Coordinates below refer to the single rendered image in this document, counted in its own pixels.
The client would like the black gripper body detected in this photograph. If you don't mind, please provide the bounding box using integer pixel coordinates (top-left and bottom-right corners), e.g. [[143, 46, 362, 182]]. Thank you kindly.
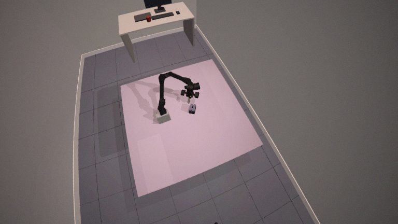
[[181, 90, 199, 98]]

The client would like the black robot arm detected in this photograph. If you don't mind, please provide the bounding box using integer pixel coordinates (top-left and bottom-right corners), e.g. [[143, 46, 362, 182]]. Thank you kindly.
[[158, 72, 200, 116]]

